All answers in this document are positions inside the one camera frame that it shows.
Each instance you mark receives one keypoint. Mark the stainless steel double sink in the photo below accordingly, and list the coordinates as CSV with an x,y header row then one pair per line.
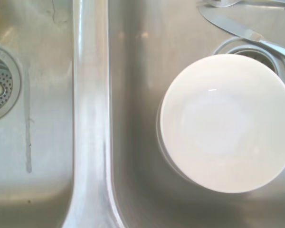
x,y
92,114

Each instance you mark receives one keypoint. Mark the white ceramic bowl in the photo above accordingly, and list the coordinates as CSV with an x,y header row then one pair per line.
x,y
225,123

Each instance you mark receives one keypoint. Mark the silver table knife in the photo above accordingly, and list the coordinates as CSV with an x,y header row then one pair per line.
x,y
240,29

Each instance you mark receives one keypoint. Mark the open metal sink drain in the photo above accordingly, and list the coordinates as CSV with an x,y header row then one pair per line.
x,y
273,59

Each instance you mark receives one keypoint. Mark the perforated metal sink strainer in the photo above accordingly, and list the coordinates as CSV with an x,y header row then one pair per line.
x,y
0,88

